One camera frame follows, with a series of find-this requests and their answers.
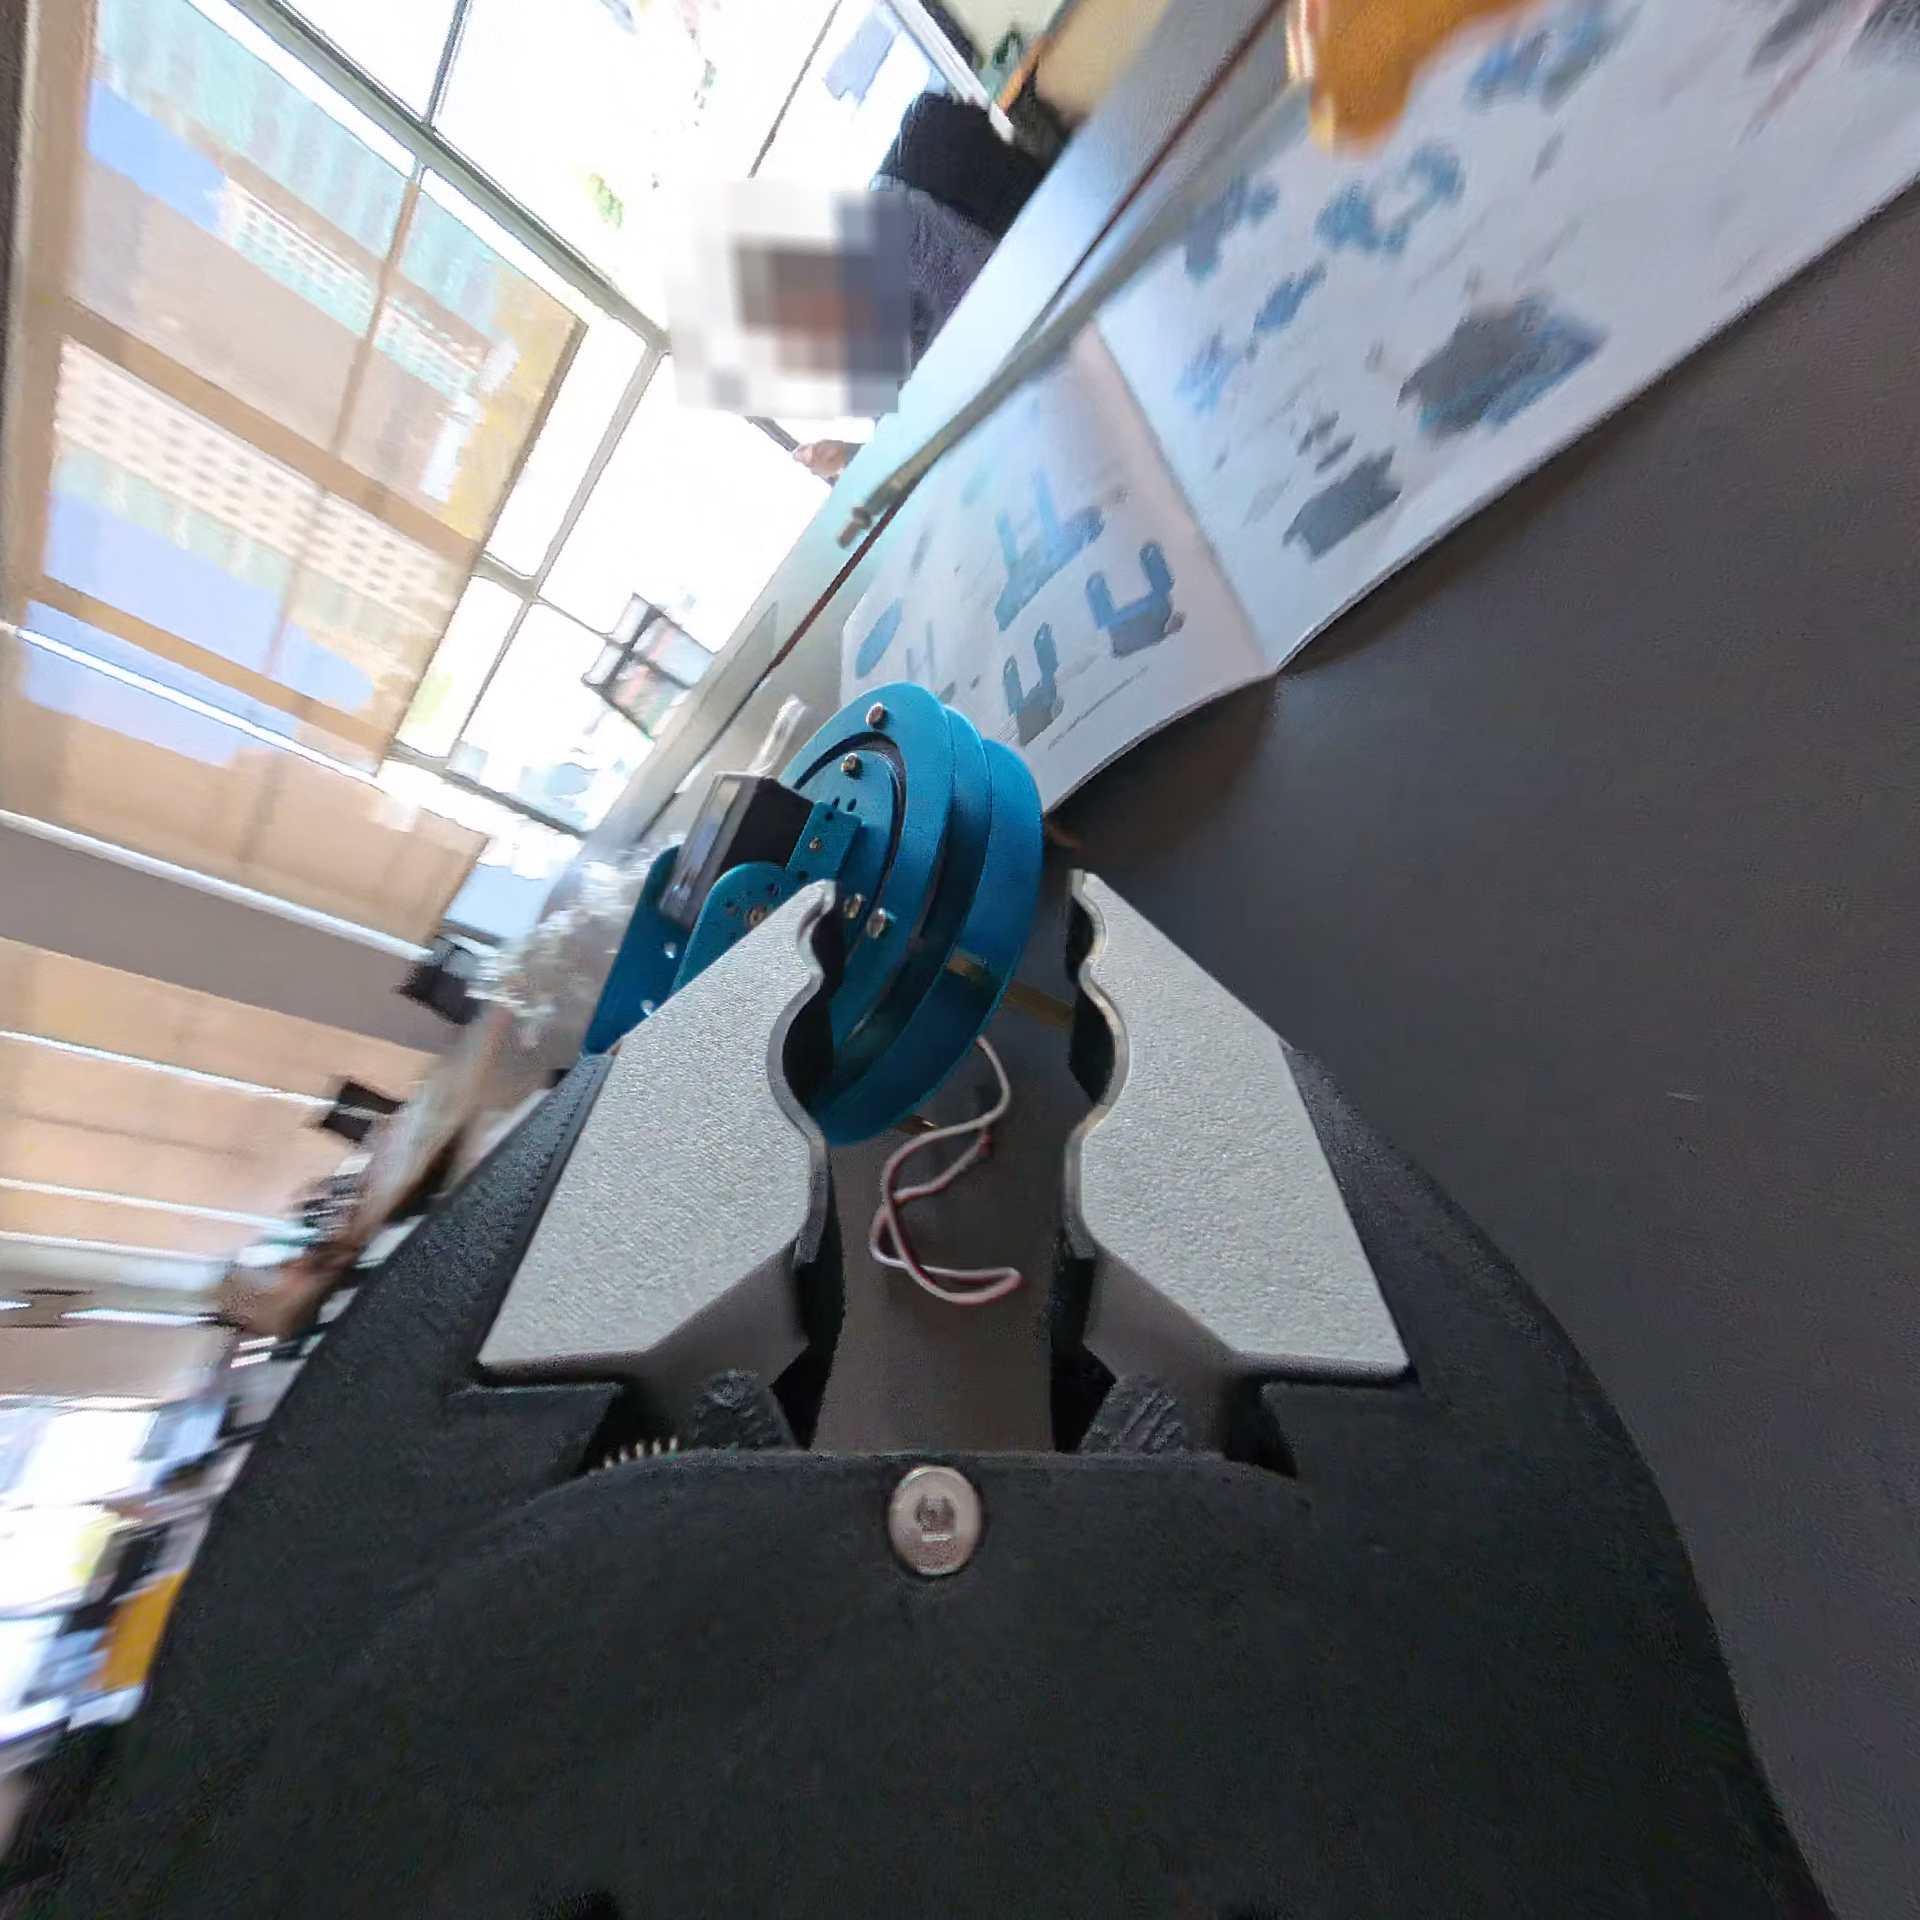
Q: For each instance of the window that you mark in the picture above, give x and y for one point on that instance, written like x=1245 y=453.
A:
x=600 y=451

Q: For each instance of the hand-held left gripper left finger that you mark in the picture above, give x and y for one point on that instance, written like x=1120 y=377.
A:
x=662 y=1201

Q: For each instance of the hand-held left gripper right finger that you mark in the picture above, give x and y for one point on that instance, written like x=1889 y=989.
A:
x=1230 y=1201

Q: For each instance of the crumpled clear plastic wrap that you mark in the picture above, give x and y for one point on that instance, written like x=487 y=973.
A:
x=557 y=961

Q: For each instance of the black mesh chair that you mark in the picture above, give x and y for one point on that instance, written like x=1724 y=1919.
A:
x=646 y=668

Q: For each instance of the beige roller blind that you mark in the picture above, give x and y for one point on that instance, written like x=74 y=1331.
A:
x=224 y=451

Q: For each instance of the printed instruction sheet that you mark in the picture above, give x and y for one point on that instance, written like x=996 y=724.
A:
x=1350 y=377

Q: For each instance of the dark grey desk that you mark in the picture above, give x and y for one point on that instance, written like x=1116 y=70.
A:
x=1501 y=974

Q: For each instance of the blue toy robot arm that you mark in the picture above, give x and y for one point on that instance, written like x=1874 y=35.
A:
x=960 y=901

